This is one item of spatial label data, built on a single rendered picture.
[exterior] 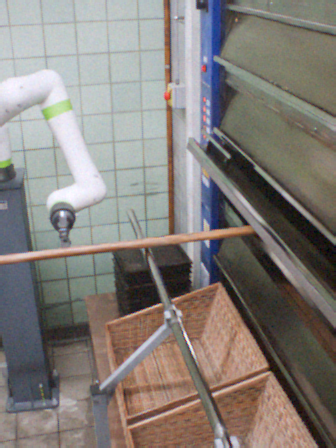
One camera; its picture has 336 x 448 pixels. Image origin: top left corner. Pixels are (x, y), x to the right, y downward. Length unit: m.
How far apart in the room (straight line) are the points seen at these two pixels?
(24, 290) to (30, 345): 0.31
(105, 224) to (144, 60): 0.90
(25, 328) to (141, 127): 1.16
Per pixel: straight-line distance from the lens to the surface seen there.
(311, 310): 1.60
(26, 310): 2.78
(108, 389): 1.68
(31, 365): 2.96
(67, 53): 2.91
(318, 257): 1.37
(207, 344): 2.40
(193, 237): 1.91
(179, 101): 2.67
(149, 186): 3.14
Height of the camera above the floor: 2.04
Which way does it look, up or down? 24 degrees down
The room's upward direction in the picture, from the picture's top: 1 degrees counter-clockwise
